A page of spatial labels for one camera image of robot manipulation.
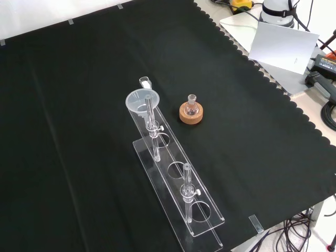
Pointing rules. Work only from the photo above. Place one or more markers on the clear acrylic funnel stand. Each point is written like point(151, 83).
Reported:
point(178, 155)

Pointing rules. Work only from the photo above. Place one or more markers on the translucent plastic funnel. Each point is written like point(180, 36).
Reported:
point(134, 101)

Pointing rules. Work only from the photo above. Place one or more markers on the grey base plate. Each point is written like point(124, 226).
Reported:
point(288, 82)

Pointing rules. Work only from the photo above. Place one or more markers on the black power adapter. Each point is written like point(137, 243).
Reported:
point(325, 65)

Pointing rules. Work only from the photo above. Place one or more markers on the grey power plug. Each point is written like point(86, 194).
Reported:
point(323, 88)

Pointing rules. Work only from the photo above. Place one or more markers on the small round-bottom glass flask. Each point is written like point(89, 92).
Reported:
point(191, 109)

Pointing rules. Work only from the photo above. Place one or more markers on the black table cloth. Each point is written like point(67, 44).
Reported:
point(78, 105)

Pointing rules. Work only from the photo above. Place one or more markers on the white card board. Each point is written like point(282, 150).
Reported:
point(283, 47)

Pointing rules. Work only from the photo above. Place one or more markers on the glass weighing funnel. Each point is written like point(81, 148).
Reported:
point(144, 83)

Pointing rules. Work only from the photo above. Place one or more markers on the yellow stop button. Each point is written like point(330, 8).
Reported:
point(242, 4)

